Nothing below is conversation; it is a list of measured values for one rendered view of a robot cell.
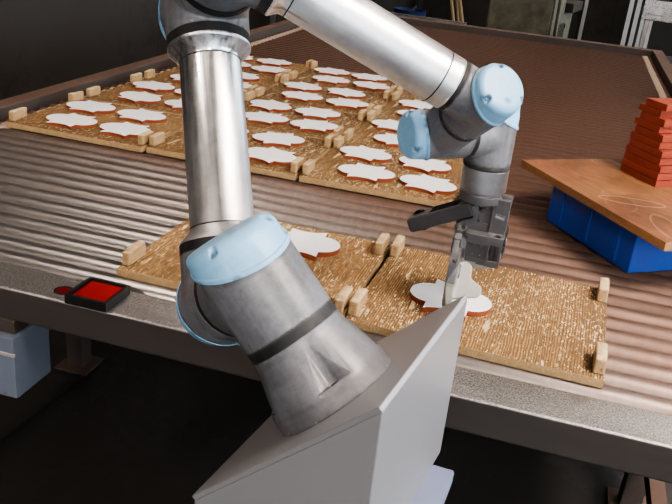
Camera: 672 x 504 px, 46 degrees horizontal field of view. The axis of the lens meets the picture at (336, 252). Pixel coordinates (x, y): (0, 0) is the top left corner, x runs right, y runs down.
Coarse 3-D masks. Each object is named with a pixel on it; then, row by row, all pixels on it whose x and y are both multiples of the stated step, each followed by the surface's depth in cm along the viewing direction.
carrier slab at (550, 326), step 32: (416, 256) 155; (448, 256) 156; (384, 288) 140; (512, 288) 145; (544, 288) 147; (576, 288) 148; (352, 320) 128; (384, 320) 129; (416, 320) 130; (480, 320) 132; (512, 320) 133; (544, 320) 135; (576, 320) 136; (480, 352) 123; (512, 352) 123; (544, 352) 124; (576, 352) 125
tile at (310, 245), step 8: (288, 232) 157; (296, 232) 157; (304, 232) 158; (296, 240) 154; (304, 240) 154; (312, 240) 154; (320, 240) 155; (328, 240) 155; (304, 248) 150; (312, 248) 151; (320, 248) 151; (328, 248) 152; (336, 248) 152; (304, 256) 149; (312, 256) 148; (320, 256) 150; (328, 256) 151
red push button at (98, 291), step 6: (90, 282) 133; (96, 282) 133; (84, 288) 131; (90, 288) 131; (96, 288) 131; (102, 288) 132; (108, 288) 132; (114, 288) 132; (120, 288) 132; (78, 294) 129; (84, 294) 129; (90, 294) 129; (96, 294) 130; (102, 294) 130; (108, 294) 130; (102, 300) 128
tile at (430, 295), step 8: (440, 280) 143; (416, 288) 139; (424, 288) 139; (432, 288) 139; (440, 288) 140; (416, 296) 136; (424, 296) 136; (432, 296) 136; (440, 296) 137; (480, 296) 138; (424, 304) 133; (432, 304) 134; (440, 304) 134; (472, 304) 135; (480, 304) 135; (488, 304) 136; (472, 312) 133; (480, 312) 133; (488, 312) 134; (464, 320) 131
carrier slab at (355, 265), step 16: (288, 224) 164; (160, 240) 150; (176, 240) 151; (336, 240) 158; (352, 240) 159; (368, 240) 160; (144, 256) 143; (160, 256) 144; (176, 256) 144; (336, 256) 151; (352, 256) 152; (368, 256) 153; (384, 256) 155; (128, 272) 137; (144, 272) 137; (160, 272) 138; (176, 272) 138; (320, 272) 144; (336, 272) 144; (352, 272) 145; (368, 272) 146; (176, 288) 136; (336, 288) 138
